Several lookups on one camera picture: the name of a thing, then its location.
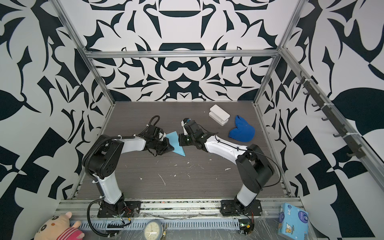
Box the light blue paper sheet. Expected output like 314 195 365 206
166 132 186 157

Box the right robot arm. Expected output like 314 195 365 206
179 118 275 208

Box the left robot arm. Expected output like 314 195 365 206
82 125 175 208

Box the white rectangular box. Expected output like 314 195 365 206
209 105 230 126

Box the blue cloth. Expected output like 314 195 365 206
229 115 256 143

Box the round analog clock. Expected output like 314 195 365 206
143 220 164 240

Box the small black electronics module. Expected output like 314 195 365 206
239 219 255 236

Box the pink plush toy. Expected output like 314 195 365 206
34 212 85 240

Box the blue tissue pack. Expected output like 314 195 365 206
278 203 309 240

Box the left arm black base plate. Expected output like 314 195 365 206
97 201 142 218

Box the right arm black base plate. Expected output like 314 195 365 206
220 199 263 217

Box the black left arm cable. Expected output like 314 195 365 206
86 197 127 238

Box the white slotted cable duct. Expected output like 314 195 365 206
92 219 239 231

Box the black wall hook rack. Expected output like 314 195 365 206
297 71 367 159

